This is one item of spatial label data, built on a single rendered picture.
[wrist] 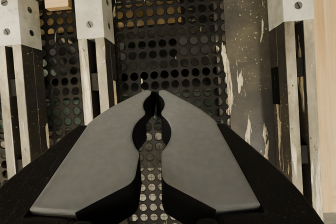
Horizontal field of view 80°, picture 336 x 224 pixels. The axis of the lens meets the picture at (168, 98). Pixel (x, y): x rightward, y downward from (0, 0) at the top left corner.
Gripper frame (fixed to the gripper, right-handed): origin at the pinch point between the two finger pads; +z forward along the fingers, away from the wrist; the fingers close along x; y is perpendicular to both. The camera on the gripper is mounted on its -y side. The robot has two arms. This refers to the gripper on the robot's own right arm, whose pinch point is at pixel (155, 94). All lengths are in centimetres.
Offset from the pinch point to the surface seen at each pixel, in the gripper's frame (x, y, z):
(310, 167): 31.2, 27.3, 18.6
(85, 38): -16.5, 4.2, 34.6
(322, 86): 37, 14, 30
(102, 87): -12.8, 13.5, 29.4
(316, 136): 32.1, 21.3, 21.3
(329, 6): 39, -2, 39
